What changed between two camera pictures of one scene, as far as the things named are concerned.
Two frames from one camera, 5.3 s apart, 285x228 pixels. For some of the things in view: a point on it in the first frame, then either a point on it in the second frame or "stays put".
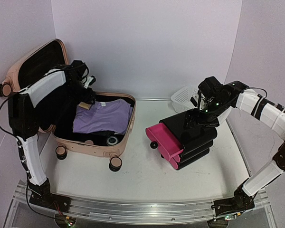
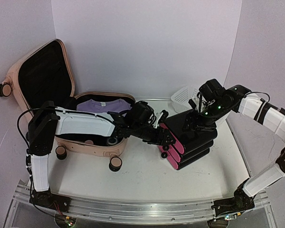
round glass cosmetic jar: x=112 y=140 stays put
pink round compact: x=89 y=141 stays put
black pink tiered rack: x=182 y=145 stays put
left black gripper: x=88 y=97 to x=157 y=141
